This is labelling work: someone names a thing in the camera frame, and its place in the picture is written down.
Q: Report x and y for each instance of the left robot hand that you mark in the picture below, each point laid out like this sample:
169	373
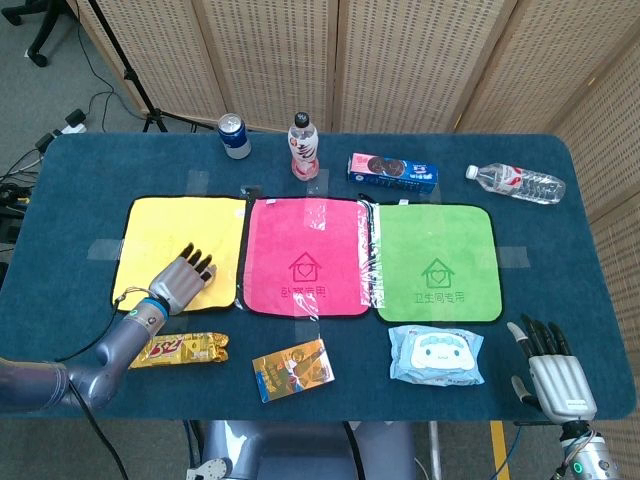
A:
177	282

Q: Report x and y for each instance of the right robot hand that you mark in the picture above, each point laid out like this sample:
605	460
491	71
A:
557	380

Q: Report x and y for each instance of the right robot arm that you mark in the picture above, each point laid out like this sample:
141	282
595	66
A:
590	452

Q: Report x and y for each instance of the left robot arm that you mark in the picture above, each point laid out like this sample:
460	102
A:
110	360

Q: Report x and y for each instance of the colourful snack packet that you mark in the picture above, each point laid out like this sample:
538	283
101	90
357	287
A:
292	372

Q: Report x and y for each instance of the blue cookie box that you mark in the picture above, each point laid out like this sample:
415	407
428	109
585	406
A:
392	172

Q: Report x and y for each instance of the yellow microfiber cloth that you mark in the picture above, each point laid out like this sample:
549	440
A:
165	225

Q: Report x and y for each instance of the gold snack package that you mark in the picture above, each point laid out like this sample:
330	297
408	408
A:
175	350

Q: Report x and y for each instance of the clear tape strip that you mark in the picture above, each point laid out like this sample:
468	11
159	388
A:
198	181
307	325
105	248
515	256

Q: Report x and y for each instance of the pink microfiber cloth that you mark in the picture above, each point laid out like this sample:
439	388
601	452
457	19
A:
280	235

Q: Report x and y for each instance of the light blue wet wipes pack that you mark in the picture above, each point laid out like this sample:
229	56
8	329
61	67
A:
435	355

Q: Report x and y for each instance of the blue soda can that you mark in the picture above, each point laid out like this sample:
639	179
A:
234	137

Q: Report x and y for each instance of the pink label drink bottle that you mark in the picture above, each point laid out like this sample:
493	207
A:
303	150

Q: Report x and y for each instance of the green microfiber cloth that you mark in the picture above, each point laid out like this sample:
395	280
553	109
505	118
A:
435	235

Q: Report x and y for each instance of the white power strip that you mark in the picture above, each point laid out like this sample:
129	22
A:
67	125

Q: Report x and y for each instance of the clear water bottle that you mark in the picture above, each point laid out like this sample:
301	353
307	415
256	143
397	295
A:
520	182

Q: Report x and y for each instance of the black tripod stand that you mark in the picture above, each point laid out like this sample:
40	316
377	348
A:
135	85

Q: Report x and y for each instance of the grey robot torso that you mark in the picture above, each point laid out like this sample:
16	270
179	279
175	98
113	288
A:
300	450

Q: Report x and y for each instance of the black office chair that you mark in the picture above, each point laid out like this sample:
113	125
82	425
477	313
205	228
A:
42	35

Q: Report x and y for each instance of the woven folding screen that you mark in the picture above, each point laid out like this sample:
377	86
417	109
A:
400	60

